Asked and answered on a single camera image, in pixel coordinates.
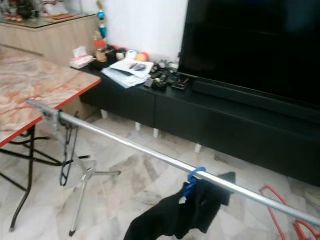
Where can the black low tv cabinet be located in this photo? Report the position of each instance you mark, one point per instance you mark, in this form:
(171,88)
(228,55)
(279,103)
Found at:
(220,130)

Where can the black soundbar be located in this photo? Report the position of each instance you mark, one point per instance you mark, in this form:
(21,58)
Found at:
(245,97)

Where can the blue plastic hanger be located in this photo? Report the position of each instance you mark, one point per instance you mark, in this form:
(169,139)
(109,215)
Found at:
(195,172)

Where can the light wooden sideboard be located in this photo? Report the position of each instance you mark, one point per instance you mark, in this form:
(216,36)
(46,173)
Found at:
(50,37)

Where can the white figurine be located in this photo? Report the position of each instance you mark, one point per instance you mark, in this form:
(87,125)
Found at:
(55,7)

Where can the jar with red lid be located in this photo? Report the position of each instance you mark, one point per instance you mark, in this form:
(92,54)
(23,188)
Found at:
(101,52)

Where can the small black gadget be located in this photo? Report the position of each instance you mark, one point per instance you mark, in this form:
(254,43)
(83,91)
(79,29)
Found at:
(180,85)

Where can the gold trophy with blue ball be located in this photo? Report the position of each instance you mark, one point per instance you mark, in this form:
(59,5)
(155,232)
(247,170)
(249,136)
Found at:
(101,16)

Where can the stack of white papers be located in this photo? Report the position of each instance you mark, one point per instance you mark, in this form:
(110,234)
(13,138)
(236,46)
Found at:
(127,70)

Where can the marble top folding table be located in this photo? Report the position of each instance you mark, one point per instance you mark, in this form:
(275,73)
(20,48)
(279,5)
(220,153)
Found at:
(40,80)

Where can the black flat television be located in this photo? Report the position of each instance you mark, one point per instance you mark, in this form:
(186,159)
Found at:
(250,45)

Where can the pink tissue pack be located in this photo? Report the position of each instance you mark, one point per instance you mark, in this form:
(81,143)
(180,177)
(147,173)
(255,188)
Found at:
(82,60)

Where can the silver metal clothes rack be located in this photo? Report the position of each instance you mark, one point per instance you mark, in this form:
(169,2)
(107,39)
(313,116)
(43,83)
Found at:
(140,148)

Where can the orange ball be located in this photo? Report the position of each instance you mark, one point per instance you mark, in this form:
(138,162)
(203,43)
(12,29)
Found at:
(143,56)

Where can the thin dark grey hanger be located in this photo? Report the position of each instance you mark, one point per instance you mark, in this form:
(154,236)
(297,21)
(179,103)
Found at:
(64,175)

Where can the red plastic hanger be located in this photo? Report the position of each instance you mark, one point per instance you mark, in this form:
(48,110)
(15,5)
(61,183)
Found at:
(270,189)

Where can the black t-shirt green print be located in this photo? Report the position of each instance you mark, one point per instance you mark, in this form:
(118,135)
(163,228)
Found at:
(180,215)

